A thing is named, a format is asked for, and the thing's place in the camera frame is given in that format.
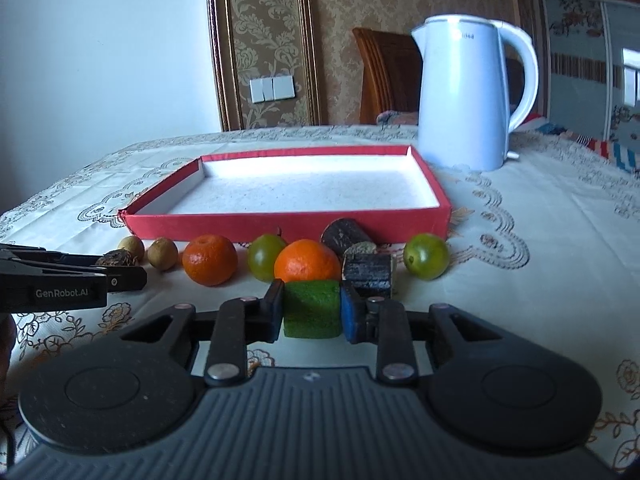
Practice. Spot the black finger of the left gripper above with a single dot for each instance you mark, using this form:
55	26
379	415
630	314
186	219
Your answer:
41	268

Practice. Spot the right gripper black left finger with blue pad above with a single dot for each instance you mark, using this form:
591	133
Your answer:
178	331

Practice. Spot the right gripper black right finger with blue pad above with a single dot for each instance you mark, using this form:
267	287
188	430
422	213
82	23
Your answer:
386	323

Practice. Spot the green cucumber chunk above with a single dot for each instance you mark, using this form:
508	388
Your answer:
312	310

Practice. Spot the orange mandarin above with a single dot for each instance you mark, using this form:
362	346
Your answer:
307	260
210	260

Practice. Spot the dark sugarcane block piece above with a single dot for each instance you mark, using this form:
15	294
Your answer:
370	274

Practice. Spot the green tomato right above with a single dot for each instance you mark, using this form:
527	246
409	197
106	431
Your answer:
426	256

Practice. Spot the brown longan fruit right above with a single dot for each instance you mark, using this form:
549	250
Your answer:
162	254

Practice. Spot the brown longan fruit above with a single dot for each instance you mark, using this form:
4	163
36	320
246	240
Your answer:
134	246
162	254

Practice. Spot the brown longan fruit left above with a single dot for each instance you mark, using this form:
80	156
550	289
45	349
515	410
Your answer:
134	246

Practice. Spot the dark sugarcane cylinder piece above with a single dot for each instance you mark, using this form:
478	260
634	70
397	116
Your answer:
345	236

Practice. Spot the red shallow box tray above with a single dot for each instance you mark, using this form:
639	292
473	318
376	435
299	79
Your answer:
297	192

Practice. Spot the floral pillow behind table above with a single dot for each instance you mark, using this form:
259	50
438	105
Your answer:
395	118

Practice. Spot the white electric kettle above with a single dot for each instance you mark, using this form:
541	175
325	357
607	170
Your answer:
464	111

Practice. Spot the brown wooden headboard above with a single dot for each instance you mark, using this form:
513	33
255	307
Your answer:
392	71

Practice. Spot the striped colourful bedding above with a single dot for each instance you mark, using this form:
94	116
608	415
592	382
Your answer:
615	153

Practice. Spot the mirrored floral wardrobe door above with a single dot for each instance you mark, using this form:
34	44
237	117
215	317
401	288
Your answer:
593	68

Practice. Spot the white wall switch panel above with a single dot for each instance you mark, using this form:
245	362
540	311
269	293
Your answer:
270	89

